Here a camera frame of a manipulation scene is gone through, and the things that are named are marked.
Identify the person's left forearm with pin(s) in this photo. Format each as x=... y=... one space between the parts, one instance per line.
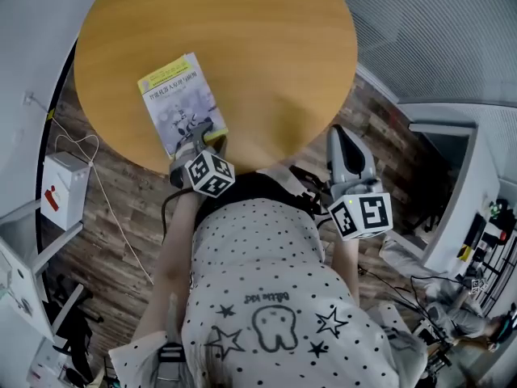
x=177 y=249

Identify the yellow and grey book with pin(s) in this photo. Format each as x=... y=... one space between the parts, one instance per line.
x=177 y=99

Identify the black trousers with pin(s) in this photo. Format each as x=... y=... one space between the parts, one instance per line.
x=250 y=188

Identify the person's right forearm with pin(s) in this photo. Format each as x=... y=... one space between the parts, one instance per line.
x=348 y=265

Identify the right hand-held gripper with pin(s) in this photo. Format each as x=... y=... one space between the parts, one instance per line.
x=353 y=184

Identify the white dotted shirt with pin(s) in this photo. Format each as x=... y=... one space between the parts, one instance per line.
x=262 y=297

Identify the white metal shelf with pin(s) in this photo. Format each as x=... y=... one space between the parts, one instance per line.
x=24 y=273

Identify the white box with red mark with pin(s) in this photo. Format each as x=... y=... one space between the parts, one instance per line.
x=64 y=192

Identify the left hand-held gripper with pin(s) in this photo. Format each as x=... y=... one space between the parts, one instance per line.
x=210 y=172

